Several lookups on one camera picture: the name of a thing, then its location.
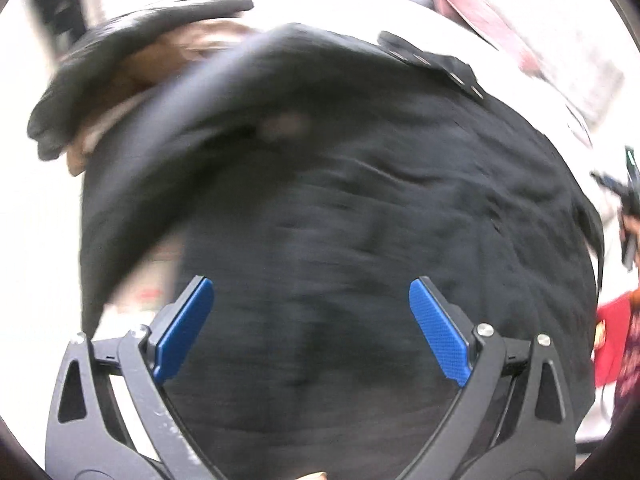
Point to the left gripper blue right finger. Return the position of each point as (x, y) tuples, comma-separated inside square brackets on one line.
[(535, 435)]

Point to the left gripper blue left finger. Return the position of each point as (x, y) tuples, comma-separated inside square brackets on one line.
[(87, 436)]

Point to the large black coat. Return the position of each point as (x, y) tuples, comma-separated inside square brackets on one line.
[(325, 234)]

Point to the right forearm orange cuff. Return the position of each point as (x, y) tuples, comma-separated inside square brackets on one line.
[(616, 350)]

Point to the pink velvet pillow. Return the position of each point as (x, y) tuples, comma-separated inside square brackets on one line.
[(482, 19)]

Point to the black quilted jacket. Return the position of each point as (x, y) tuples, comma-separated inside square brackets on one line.
[(95, 56)]

